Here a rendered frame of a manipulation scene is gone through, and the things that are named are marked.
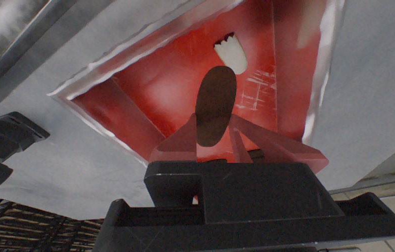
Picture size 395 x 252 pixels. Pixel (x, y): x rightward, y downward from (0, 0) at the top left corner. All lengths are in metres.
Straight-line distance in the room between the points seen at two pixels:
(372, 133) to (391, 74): 0.22
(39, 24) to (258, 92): 0.36
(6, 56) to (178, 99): 0.27
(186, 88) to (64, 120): 0.32
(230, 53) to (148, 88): 0.17
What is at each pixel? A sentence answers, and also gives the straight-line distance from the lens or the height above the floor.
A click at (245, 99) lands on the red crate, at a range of 0.30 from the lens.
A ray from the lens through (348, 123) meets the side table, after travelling 0.54.
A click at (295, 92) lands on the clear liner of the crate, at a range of 0.25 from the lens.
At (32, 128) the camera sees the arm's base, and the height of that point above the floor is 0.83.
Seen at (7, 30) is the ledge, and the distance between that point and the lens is 0.32.
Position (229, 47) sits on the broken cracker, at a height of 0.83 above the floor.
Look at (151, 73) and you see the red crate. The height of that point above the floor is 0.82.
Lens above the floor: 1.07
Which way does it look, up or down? 49 degrees down
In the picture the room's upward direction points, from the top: 178 degrees clockwise
